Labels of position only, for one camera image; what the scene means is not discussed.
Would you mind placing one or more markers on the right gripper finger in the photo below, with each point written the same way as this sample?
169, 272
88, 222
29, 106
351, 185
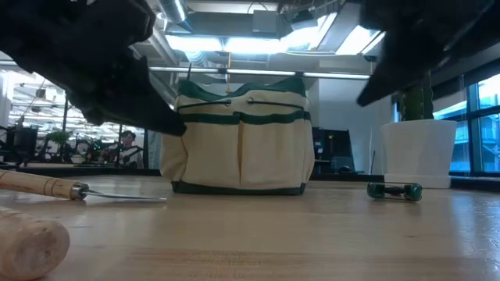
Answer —
402, 68

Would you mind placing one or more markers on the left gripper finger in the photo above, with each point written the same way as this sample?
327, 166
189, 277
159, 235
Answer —
144, 115

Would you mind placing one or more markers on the cream green-trimmed gardening bag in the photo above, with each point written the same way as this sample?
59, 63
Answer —
234, 156

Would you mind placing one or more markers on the slim black pruner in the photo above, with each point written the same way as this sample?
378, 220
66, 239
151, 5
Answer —
375, 190

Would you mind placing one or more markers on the grey curtain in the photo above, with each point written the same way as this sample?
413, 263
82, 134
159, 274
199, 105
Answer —
154, 152

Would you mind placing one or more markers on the green cactus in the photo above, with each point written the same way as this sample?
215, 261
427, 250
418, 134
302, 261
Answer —
414, 105

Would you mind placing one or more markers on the person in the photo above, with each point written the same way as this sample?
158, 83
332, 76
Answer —
127, 150

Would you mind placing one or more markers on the white hexagonal plant pot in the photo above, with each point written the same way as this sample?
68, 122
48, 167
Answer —
418, 152

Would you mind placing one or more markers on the green leafy plant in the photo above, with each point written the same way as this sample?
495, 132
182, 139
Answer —
58, 136

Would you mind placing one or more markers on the black monitor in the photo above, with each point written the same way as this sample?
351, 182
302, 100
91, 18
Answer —
332, 144

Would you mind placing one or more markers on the black-framed window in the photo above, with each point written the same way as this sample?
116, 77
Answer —
488, 136

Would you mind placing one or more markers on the black workstation equipment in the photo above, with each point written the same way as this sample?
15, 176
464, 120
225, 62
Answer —
25, 140

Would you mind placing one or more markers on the long ceiling light tube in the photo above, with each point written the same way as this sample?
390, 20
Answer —
265, 72

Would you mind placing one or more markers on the grey ceiling box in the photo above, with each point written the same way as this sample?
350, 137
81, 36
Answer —
265, 21

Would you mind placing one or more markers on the black dome camera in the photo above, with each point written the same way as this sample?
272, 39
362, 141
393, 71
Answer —
371, 58

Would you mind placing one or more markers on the black aluminium table frame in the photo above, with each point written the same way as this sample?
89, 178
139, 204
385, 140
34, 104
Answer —
117, 171

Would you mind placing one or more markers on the silver ventilation duct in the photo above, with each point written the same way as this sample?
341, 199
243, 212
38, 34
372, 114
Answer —
173, 9

